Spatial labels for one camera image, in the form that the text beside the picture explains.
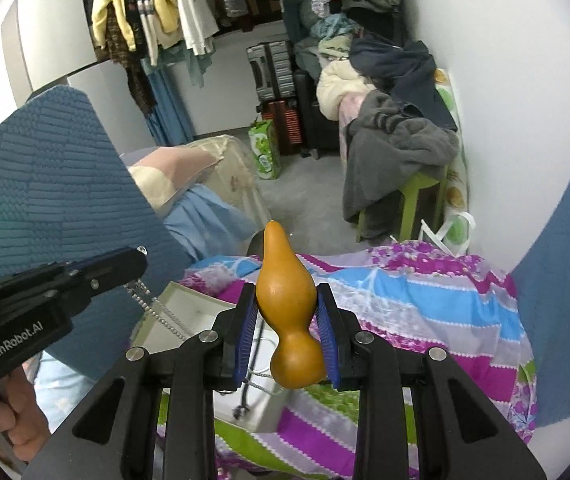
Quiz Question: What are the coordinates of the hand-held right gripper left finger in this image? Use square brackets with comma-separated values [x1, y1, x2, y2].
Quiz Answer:
[22, 282, 261, 480]

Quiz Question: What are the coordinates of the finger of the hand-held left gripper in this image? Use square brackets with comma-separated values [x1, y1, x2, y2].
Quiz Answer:
[40, 252, 147, 313]
[0, 246, 141, 288]

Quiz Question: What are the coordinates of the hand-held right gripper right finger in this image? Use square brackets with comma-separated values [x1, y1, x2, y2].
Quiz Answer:
[315, 282, 548, 480]

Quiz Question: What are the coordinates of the orange gourd ornament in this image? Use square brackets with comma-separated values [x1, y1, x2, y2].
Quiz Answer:
[256, 220, 328, 390]

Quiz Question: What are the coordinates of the silver bead chain necklace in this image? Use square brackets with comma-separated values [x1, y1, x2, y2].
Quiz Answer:
[124, 280, 193, 343]

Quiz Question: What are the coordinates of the green cardboard box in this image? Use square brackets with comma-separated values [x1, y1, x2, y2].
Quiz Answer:
[132, 281, 296, 433]

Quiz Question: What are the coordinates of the person's left hand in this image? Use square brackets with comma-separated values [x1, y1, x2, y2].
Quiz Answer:
[0, 357, 52, 462]

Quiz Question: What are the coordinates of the light blue bed sheet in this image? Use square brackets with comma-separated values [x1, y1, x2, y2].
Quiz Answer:
[32, 350, 96, 411]

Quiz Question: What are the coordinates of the blue textured chair back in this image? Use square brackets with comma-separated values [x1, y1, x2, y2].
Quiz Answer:
[0, 86, 196, 386]
[512, 67, 570, 428]

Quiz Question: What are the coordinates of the colourful striped floral cloth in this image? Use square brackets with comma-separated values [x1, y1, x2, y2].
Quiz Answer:
[157, 242, 538, 480]

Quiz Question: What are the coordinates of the blue bed skirt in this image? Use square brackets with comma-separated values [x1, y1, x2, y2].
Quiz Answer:
[162, 185, 256, 261]

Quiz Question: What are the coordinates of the pink and cream pillow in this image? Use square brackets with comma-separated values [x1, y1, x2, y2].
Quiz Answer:
[120, 135, 261, 211]

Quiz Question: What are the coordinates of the green stool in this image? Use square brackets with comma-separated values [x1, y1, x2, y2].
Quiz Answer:
[356, 165, 448, 243]

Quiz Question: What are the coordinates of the green shopping bag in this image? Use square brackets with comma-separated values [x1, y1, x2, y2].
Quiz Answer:
[248, 119, 282, 181]

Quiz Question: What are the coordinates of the white floral tote bag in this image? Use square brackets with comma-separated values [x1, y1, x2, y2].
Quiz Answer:
[435, 69, 468, 221]

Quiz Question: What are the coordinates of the red suitcase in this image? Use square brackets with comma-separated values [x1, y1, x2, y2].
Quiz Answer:
[260, 100, 303, 157]

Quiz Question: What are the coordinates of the white wardrobe panel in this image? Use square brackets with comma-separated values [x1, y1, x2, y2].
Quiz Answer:
[2, 0, 156, 146]

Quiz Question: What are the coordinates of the black suitcase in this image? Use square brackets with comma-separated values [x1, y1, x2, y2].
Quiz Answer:
[292, 70, 341, 161]

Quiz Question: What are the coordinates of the row of hanging clothes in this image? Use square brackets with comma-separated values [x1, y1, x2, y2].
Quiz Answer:
[90, 0, 401, 116]

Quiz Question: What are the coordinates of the dark grey suitcase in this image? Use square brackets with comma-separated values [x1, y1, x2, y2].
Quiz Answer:
[246, 40, 296, 102]

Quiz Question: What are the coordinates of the cream blanket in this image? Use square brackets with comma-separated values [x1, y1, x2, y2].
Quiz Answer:
[316, 60, 366, 111]

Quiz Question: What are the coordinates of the dark navy garment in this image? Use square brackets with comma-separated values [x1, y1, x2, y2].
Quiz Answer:
[350, 37, 458, 131]

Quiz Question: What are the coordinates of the pile of mixed clothes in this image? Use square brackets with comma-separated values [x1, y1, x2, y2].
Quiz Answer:
[295, 0, 411, 61]

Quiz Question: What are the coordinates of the grey cord necklace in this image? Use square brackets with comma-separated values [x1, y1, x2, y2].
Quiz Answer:
[232, 335, 286, 421]

